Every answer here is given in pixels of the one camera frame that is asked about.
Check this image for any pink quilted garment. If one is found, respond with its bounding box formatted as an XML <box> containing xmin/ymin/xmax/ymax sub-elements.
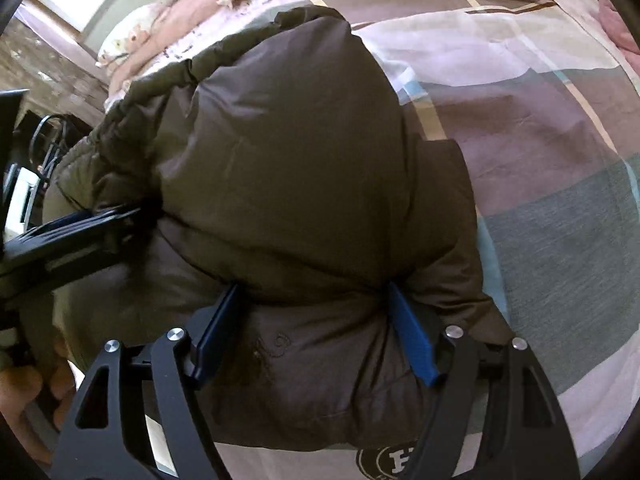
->
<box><xmin>598</xmin><ymin>0</ymin><xmax>640</xmax><ymax>75</ymax></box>

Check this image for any black metal chair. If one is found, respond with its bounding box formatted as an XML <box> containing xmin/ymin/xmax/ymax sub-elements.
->
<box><xmin>28</xmin><ymin>114</ymin><xmax>79</xmax><ymax>184</ymax></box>

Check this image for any pink floral pillow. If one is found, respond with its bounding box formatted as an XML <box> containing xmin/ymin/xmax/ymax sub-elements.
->
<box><xmin>96</xmin><ymin>1</ymin><xmax>172</xmax><ymax>70</ymax></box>

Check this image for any olive hooded down jacket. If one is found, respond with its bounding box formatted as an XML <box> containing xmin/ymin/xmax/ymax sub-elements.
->
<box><xmin>43</xmin><ymin>6</ymin><xmax>511</xmax><ymax>451</ymax></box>

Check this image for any person's left hand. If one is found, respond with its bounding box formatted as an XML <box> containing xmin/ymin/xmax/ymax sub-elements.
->
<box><xmin>1</xmin><ymin>336</ymin><xmax>76</xmax><ymax>465</ymax></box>

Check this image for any pink grey patchwork bedsheet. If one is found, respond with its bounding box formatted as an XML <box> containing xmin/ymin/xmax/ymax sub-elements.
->
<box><xmin>102</xmin><ymin>0</ymin><xmax>640</xmax><ymax>480</ymax></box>

